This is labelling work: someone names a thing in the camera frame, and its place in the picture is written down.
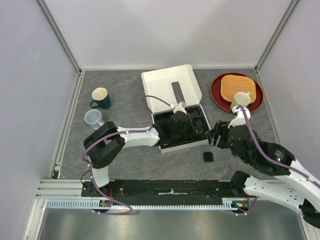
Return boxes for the clear plastic measuring cup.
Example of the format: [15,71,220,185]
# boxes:
[84,109,104,130]

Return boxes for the red round tray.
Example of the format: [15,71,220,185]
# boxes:
[210,72,264,113]

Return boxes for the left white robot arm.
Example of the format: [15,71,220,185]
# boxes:
[83,111,193,197]

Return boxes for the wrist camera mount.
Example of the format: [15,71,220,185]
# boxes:
[170,101,187,114]
[228,105,251,129]

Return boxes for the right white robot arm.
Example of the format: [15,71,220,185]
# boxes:
[205,121,320,228]

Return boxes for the white slotted cable duct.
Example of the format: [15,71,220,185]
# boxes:
[46,199,249,211]

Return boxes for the black comb guard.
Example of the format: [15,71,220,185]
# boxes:
[203,151,214,163]

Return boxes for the light green cup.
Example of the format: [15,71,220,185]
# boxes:
[230,92,251,109]

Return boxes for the dark green mug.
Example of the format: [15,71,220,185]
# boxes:
[89,87,111,109]

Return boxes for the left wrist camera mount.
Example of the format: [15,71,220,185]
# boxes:
[170,101,187,114]

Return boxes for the black plastic tray insert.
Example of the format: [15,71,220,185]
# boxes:
[153,105,210,150]

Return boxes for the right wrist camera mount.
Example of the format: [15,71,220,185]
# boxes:
[228,105,251,129]

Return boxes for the woven bamboo mat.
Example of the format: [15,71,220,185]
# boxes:
[220,74,257,104]

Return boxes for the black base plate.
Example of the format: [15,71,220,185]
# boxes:
[81,178,253,206]

